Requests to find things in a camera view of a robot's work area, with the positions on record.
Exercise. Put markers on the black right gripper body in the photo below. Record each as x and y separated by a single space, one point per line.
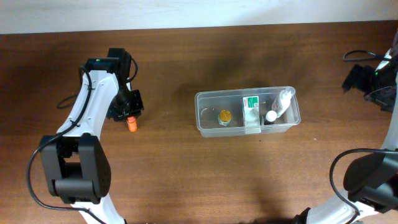
380 86

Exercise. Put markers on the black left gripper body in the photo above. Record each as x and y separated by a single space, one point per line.
127 103

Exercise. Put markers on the orange tablet tube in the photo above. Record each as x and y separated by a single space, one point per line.
132 123

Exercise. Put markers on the gold lid small jar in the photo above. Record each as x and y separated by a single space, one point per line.
224 117

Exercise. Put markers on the dark brown syrup bottle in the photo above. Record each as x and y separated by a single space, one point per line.
269 118

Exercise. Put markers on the white green medicine box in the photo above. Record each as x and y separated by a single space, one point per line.
251 116

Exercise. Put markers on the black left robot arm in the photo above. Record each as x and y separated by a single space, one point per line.
75 166

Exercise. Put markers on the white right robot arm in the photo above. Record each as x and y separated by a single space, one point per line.
370 182

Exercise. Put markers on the clear plastic container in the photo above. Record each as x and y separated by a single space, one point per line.
209 104

